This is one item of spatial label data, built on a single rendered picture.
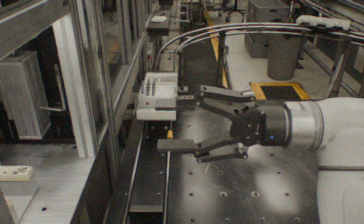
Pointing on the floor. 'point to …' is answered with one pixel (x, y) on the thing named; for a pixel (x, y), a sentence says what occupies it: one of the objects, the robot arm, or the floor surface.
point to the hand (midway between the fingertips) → (170, 125)
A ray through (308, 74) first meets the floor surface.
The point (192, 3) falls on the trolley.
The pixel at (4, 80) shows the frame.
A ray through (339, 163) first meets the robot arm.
